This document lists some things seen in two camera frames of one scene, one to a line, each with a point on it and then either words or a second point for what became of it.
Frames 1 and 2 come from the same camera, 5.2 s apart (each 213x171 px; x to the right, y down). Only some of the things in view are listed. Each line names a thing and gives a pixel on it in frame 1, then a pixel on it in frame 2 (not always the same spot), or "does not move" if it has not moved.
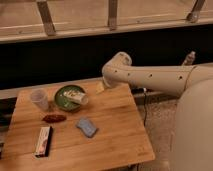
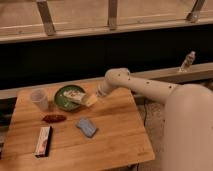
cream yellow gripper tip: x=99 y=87 -> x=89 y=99
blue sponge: x=86 y=127 does not move
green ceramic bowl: x=62 y=102 does not move
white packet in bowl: x=77 y=97 does not move
